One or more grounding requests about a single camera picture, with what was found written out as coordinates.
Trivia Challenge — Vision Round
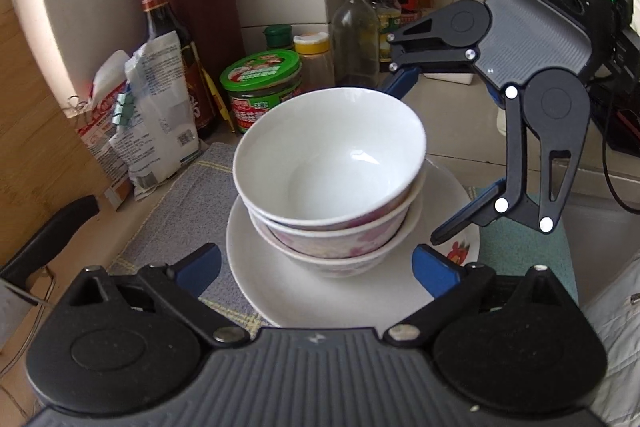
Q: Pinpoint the red and white packet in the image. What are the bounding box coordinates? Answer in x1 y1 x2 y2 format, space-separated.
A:
75 52 137 208

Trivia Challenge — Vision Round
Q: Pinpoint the small green-capped jar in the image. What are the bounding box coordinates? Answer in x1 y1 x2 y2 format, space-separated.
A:
264 24 295 52

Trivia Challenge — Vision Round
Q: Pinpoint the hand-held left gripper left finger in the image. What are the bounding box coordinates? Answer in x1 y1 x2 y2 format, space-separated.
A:
65 243 251 348

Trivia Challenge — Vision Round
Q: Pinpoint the person's white jacket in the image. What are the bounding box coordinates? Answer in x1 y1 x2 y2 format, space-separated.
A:
582 257 640 427

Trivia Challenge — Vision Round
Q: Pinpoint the grey checked cloth mat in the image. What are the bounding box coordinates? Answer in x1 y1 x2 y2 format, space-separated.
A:
107 142 578 328

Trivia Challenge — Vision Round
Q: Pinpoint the black gas stove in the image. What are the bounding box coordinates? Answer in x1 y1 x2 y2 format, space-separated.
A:
590 77 640 152

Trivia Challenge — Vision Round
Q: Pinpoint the white plastic container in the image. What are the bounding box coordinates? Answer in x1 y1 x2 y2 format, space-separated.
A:
425 72 475 86

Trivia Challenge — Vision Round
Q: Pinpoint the white flower-print plate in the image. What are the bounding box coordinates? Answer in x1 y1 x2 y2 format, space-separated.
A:
226 154 482 328

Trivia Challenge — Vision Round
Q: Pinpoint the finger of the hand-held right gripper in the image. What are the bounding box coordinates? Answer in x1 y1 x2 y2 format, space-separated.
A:
431 87 581 245
380 14 478 100

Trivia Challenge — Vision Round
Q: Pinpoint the pink-patterned white bowl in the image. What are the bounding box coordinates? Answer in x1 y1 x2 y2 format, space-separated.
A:
247 167 426 258

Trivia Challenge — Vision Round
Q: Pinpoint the yellow-lidded spice jar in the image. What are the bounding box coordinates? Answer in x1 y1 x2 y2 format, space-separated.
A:
294 33 335 92

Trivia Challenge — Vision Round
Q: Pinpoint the bamboo cutting board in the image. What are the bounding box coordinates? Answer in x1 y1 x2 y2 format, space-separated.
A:
0 0 108 268

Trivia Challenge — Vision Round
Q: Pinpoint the clear red-capped bottle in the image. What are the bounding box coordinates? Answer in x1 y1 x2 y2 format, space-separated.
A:
331 0 380 90

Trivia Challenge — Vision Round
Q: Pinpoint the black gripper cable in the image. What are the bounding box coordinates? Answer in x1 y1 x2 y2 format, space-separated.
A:
602 139 640 214

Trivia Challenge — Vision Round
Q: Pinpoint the white and blue packet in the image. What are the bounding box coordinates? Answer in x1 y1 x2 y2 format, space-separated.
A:
107 32 201 200

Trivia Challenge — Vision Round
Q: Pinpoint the black-handled kitchen cleaver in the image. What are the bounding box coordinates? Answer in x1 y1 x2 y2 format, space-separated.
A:
0 194 101 353

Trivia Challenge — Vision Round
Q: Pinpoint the green-lidded sauce jar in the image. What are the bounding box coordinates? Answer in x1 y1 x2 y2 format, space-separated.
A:
220 49 303 135

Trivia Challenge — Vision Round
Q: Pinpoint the dark red knife block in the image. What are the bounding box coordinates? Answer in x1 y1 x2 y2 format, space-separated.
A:
160 0 242 72

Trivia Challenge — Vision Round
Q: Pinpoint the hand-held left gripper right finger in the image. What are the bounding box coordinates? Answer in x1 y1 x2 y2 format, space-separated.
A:
382 244 581 348

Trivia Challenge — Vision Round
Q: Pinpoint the dark soy sauce bottle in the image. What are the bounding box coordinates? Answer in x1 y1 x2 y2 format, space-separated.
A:
132 0 218 140

